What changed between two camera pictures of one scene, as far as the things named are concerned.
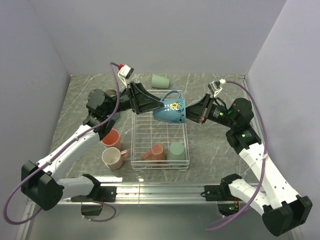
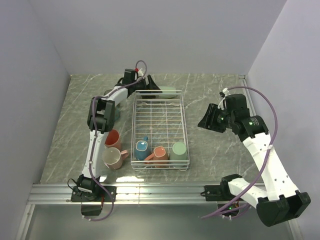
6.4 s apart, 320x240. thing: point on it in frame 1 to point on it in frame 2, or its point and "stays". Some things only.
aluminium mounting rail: x=154 y=194 stays
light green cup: x=158 y=81 to x=167 y=92
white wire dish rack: x=158 y=145 stays
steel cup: x=111 y=92 stays
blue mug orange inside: x=116 y=116 stays
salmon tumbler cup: x=112 y=140 stays
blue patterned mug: x=174 y=110 to x=142 y=149
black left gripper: x=141 y=101 to x=151 y=86
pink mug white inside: x=112 y=157 stays
